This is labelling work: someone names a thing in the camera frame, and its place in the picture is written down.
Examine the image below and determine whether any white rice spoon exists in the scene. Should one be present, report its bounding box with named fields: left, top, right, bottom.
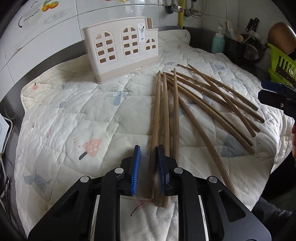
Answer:
left=227, top=20, right=235, bottom=40

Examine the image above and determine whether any cream quilted mat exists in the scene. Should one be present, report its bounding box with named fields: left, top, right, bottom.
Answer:
left=15, top=30, right=294, bottom=240

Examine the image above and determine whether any black utensil pot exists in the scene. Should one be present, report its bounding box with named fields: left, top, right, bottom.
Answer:
left=223, top=34, right=264, bottom=64

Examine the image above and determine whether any green plastic basket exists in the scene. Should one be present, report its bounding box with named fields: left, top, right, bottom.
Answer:
left=267, top=43, right=295, bottom=88

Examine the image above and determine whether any person's right hand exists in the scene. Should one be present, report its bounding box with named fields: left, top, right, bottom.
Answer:
left=292, top=124, right=296, bottom=159

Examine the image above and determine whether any white microwave oven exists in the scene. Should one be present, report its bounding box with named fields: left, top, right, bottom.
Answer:
left=0, top=115, right=10, bottom=153

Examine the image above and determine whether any yellow gas hose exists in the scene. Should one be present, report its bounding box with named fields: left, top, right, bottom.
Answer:
left=177, top=0, right=187, bottom=27

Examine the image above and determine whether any beige plastic utensil holder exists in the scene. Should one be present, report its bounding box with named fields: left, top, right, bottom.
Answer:
left=82, top=16, right=159, bottom=84

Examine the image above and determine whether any teal soap bottle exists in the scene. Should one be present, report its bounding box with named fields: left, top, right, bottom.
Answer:
left=212, top=26, right=225, bottom=54

